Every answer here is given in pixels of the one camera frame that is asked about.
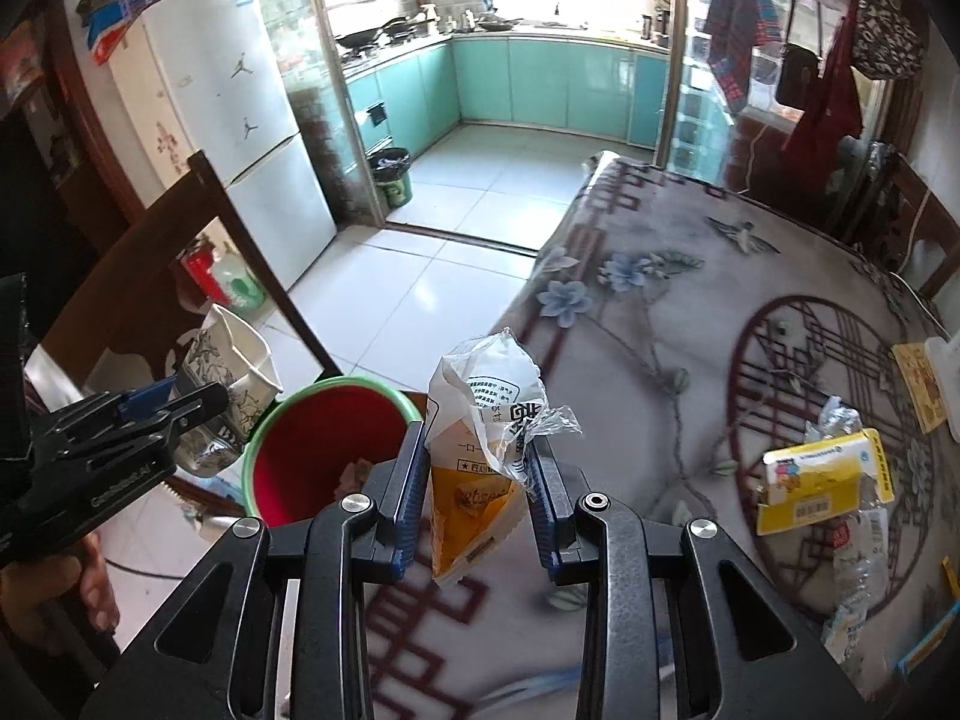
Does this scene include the blue green block toy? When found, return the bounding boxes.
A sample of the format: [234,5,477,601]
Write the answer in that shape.
[896,553,960,677]

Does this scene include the dark wooden chair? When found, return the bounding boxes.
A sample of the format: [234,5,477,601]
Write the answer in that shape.
[22,150,346,467]

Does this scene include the yellow white cardboard box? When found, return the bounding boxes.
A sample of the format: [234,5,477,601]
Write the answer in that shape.
[754,429,898,538]

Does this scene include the blue red package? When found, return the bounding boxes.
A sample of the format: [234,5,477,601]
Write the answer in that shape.
[84,0,140,65]

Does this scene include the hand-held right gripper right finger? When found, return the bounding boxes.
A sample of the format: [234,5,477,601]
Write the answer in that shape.
[525,435,878,720]

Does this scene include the clear plastic bottle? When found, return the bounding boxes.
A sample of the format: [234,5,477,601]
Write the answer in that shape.
[821,484,892,655]

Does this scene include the red canister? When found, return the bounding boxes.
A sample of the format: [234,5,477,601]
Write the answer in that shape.
[180,236,219,309]

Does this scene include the dark wooden door frame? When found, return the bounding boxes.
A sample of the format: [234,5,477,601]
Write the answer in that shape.
[0,0,145,301]

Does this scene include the wooden chair with slats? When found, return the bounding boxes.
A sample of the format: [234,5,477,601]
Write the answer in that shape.
[836,136,953,302]

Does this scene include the person's left hand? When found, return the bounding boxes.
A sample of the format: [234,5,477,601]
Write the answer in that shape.
[0,532,118,655]

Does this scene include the white desk lamp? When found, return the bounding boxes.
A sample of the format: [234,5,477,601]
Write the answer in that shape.
[924,336,960,440]

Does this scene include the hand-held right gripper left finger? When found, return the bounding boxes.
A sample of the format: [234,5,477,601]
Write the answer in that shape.
[79,420,431,720]

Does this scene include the small clear crumpled wrapper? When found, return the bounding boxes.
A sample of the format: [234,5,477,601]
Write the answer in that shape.
[806,394,864,444]

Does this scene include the green white plastic bottle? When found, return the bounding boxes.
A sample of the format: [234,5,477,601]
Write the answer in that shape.
[210,251,268,313]

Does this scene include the white orange snack bag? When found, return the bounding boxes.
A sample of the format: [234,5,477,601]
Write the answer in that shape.
[427,328,583,584]

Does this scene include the white power cable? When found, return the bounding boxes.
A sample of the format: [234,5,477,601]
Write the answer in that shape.
[896,187,940,317]

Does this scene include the white printed paper cup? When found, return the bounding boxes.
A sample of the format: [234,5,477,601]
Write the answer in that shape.
[174,304,284,478]

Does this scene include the dark kitchen waste bin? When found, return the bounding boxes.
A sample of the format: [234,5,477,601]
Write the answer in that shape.
[367,148,413,212]

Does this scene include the plaid towel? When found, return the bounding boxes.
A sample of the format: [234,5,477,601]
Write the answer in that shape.
[705,0,782,115]

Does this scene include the red bucket with green rim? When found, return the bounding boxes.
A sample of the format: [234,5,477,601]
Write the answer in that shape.
[241,376,425,530]

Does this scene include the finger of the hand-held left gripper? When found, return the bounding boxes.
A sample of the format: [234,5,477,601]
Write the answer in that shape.
[30,379,181,432]
[45,381,230,466]

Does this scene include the white refrigerator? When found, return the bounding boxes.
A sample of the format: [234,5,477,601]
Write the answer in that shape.
[109,0,338,290]

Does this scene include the black lettered tote bag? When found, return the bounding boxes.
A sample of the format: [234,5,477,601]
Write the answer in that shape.
[851,0,926,80]

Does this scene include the teal base cabinets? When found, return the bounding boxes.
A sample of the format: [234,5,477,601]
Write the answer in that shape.
[341,34,673,190]

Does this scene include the red apron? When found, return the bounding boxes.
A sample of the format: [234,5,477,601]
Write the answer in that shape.
[780,11,864,178]

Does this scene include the black shoulder bag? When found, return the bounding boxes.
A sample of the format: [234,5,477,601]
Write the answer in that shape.
[776,41,823,110]

